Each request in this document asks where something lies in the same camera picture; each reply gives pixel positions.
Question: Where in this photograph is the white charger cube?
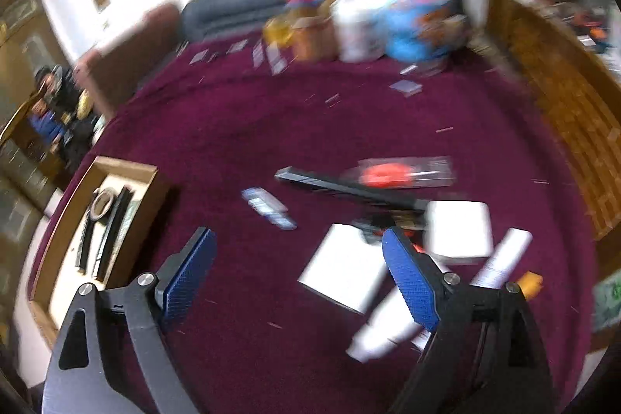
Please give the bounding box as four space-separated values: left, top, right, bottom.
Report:
298 224 386 314

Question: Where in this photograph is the black marker red cap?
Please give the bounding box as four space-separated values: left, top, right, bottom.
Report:
93 186 133 282

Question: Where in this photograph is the shallow cardboard tray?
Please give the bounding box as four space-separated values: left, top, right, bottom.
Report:
28 156 170 348

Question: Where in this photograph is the long black marker pen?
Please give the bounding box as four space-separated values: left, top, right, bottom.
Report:
274 167 429 215

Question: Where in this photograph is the white plastic jar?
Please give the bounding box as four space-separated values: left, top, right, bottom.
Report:
331 0 389 63

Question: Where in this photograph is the small orange cap piece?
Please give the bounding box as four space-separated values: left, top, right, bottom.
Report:
517 271 543 300

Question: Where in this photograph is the brown patterned jar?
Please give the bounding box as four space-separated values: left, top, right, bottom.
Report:
291 16 338 62

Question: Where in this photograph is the white glue bottle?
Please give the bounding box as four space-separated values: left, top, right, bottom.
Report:
346 287 423 362

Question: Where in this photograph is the maroon velvet tablecloth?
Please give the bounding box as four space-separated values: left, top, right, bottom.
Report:
92 44 596 413

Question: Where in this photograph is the wooden chair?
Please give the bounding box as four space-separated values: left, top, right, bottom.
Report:
1 90 71 191

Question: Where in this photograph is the white small box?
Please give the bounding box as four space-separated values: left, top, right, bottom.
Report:
424 201 494 265

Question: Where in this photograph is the silver black small marker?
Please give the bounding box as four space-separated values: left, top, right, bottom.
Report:
241 187 297 231

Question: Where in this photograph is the white stick tube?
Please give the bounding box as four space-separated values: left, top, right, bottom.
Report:
470 228 533 289

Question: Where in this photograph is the yellow tape roll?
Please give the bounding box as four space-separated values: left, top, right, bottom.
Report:
262 15 293 48

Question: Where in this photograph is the black electrical tape roll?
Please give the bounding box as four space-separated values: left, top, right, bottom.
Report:
88 187 117 223

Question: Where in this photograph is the clear packet red item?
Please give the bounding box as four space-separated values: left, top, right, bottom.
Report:
343 156 455 189

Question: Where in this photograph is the wooden side cabinet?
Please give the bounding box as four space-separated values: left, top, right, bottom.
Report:
501 0 620 239

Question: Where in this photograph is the brown armchair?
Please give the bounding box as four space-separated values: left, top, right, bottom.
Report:
73 2 181 120

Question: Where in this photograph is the blue snack canister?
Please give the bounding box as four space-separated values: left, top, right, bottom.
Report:
384 0 472 63

